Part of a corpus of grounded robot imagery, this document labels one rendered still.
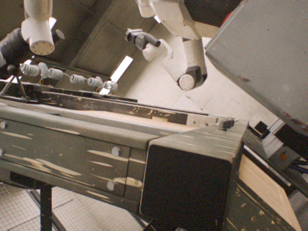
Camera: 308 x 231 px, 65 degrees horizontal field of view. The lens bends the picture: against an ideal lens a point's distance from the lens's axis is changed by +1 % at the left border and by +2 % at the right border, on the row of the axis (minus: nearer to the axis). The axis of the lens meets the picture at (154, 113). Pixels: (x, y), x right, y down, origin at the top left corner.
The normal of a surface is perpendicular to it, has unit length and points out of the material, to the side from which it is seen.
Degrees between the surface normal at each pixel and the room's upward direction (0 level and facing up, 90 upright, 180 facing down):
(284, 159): 90
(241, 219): 90
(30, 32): 80
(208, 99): 90
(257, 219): 90
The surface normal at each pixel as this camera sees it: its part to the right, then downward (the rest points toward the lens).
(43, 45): 0.30, 0.89
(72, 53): -0.37, -0.01
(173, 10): -0.55, 0.64
